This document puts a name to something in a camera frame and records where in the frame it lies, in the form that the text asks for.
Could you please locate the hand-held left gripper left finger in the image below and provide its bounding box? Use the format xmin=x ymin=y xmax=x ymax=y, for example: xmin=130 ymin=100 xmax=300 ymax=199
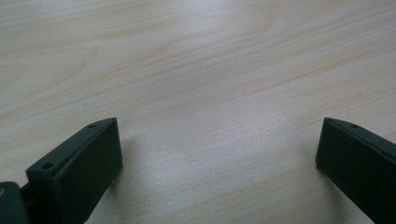
xmin=25 ymin=117 xmax=124 ymax=224

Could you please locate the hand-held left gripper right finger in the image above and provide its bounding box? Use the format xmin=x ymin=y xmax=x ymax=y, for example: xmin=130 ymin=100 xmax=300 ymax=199
xmin=315 ymin=117 xmax=396 ymax=224

